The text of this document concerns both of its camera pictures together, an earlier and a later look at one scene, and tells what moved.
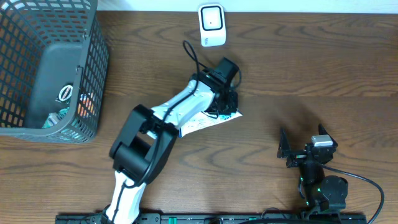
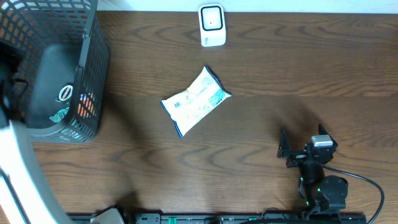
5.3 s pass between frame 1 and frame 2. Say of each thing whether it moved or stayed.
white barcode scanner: stayed
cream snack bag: moved
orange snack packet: stayed
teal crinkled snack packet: moved
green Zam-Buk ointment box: stayed
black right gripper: stayed
